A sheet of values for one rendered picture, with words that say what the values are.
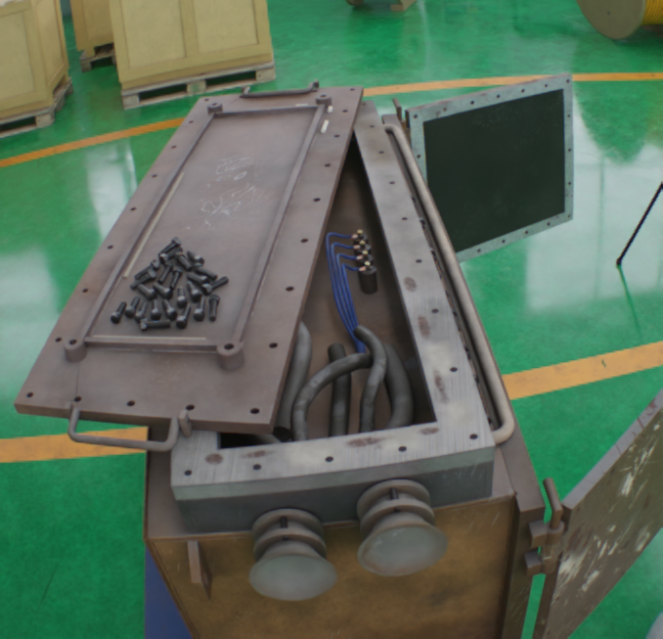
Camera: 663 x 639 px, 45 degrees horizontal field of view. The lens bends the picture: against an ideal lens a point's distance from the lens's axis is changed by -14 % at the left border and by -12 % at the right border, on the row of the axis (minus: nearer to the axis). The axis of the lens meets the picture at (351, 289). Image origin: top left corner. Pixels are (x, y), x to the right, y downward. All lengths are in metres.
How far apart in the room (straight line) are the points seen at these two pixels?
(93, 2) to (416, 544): 6.96
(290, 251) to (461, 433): 0.54
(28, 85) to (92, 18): 1.35
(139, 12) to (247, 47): 0.91
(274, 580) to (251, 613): 0.23
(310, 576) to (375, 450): 0.21
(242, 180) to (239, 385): 0.67
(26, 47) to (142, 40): 0.99
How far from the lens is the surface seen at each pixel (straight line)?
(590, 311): 3.77
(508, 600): 1.47
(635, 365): 3.50
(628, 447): 1.39
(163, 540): 1.30
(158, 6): 6.33
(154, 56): 6.45
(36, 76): 6.67
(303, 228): 1.67
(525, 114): 2.76
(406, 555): 1.22
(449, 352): 1.37
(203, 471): 1.22
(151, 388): 1.35
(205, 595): 1.30
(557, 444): 3.13
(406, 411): 1.38
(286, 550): 1.18
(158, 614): 1.96
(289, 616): 1.48
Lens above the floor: 2.19
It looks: 34 degrees down
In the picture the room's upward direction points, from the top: 6 degrees counter-clockwise
